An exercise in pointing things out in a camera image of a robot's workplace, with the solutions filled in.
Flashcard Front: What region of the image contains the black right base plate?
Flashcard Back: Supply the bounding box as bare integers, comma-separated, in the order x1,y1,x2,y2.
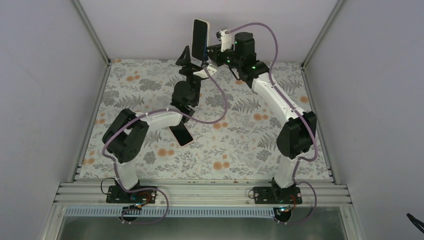
252,185,303,205

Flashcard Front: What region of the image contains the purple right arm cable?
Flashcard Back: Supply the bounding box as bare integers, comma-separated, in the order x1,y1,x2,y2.
228,22,319,226

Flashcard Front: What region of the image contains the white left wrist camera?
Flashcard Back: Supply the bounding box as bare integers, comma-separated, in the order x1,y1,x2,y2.
193,64,218,79

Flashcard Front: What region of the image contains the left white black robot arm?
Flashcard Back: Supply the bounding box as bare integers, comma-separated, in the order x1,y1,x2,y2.
102,46,203,203

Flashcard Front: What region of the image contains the floral patterned table mat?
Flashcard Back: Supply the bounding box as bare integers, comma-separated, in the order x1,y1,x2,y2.
79,58,332,181

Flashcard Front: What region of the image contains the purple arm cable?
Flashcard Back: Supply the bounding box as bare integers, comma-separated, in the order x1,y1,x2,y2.
100,64,229,225
228,22,319,226

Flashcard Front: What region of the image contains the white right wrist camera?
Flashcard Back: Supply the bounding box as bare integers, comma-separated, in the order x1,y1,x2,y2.
216,29,233,52

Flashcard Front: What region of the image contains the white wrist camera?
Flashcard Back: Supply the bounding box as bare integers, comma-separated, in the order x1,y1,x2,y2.
216,29,233,52
193,64,218,79

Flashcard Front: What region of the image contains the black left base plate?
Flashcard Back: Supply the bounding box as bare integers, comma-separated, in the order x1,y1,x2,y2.
105,185,157,205

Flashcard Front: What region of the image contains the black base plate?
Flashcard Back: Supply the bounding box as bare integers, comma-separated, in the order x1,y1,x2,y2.
252,185,303,205
105,185,157,205

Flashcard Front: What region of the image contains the phone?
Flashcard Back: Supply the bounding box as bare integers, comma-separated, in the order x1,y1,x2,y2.
191,18,210,62
168,124,194,147

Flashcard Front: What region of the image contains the black object at corner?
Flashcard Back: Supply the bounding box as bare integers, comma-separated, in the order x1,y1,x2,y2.
406,212,424,233

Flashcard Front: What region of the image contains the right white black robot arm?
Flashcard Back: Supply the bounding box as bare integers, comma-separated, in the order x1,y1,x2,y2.
207,30,317,204

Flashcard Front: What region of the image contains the aluminium front rail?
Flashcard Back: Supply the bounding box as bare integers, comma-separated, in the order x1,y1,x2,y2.
53,181,352,207

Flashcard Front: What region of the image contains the phone in pink case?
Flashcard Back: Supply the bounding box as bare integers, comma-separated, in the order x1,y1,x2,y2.
168,124,194,147

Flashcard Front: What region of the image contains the white slotted cable duct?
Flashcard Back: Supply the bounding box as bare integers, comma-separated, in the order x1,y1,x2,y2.
65,206,278,218

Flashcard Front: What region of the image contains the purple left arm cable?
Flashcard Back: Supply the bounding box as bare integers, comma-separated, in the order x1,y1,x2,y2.
100,64,229,225

